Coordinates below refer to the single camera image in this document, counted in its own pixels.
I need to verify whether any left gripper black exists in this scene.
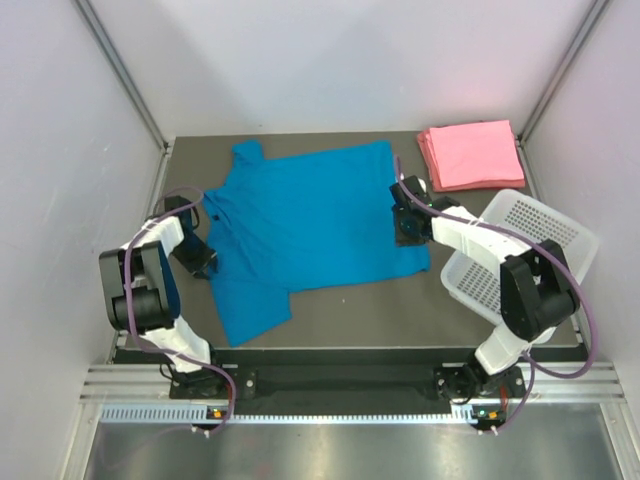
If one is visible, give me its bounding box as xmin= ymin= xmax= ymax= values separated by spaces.
xmin=170 ymin=235 xmax=217 ymax=280

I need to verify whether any blue t shirt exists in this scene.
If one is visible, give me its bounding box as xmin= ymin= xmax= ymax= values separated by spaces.
xmin=203 ymin=140 xmax=431 ymax=347

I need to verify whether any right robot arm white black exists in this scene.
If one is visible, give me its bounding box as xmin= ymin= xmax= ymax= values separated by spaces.
xmin=390 ymin=176 xmax=580 ymax=397

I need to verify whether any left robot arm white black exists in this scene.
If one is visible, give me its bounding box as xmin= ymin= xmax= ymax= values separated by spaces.
xmin=99 ymin=195 xmax=227 ymax=397

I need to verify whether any folded pink t shirt stack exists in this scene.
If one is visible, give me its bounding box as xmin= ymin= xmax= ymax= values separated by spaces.
xmin=417 ymin=120 xmax=526 ymax=193

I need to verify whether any white perforated plastic basket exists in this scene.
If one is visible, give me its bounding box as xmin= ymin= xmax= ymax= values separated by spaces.
xmin=441 ymin=189 xmax=599 ymax=325

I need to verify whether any left aluminium corner post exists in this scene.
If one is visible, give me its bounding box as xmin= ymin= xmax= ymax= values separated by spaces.
xmin=71 ymin=0 xmax=169 ymax=151

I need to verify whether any aluminium corner post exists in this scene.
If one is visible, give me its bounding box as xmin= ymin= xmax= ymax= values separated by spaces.
xmin=71 ymin=0 xmax=169 ymax=151
xmin=516 ymin=0 xmax=613 ymax=146

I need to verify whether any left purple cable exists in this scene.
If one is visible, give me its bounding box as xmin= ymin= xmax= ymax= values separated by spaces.
xmin=123 ymin=185 xmax=239 ymax=441

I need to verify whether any purple cable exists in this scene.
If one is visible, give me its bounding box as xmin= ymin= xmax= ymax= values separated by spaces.
xmin=394 ymin=155 xmax=601 ymax=434
xmin=123 ymin=185 xmax=239 ymax=441

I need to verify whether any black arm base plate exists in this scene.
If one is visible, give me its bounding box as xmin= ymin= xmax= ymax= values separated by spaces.
xmin=166 ymin=348 xmax=525 ymax=416

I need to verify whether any slotted grey cable duct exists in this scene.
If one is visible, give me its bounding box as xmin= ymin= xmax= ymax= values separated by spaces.
xmin=99 ymin=402 xmax=506 ymax=426

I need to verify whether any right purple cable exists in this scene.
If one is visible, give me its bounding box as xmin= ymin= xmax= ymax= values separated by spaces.
xmin=394 ymin=155 xmax=601 ymax=434

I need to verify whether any aluminium frame rail front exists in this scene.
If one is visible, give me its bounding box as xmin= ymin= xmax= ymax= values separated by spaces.
xmin=81 ymin=362 xmax=625 ymax=404

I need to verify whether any right aluminium corner post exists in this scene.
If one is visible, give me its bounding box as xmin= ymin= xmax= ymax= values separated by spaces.
xmin=516 ymin=0 xmax=613 ymax=146

